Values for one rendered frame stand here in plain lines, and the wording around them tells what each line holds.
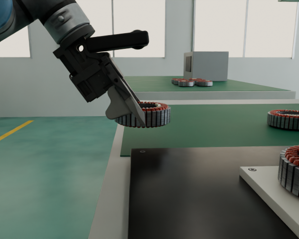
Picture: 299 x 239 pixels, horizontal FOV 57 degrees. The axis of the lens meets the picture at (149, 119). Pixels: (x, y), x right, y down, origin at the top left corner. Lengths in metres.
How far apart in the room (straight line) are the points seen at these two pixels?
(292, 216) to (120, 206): 0.18
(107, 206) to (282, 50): 5.14
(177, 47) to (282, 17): 1.82
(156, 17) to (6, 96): 2.83
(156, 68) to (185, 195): 4.47
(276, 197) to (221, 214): 0.06
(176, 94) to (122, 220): 1.34
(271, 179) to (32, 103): 4.86
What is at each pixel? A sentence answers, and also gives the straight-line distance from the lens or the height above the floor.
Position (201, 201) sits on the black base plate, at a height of 0.77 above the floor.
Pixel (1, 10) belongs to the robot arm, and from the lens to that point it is 0.39.
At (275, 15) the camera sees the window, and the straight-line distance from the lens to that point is 5.35.
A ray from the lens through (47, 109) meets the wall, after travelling 5.03.
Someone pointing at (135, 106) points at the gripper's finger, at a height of 0.84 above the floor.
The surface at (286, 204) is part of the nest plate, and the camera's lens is 0.31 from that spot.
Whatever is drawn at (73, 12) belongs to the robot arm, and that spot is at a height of 1.00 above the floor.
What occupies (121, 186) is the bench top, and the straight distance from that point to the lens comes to 0.40.
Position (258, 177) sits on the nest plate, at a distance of 0.36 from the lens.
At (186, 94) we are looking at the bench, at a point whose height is 0.73.
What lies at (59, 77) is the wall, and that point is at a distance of 4.91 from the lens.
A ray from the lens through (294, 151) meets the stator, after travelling 0.35.
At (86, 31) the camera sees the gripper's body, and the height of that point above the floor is 0.97.
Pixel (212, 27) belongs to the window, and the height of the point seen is 1.48.
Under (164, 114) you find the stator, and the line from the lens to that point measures 0.52.
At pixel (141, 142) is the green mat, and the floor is 0.75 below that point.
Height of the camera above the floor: 0.92
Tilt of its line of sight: 12 degrees down
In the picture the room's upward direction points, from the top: straight up
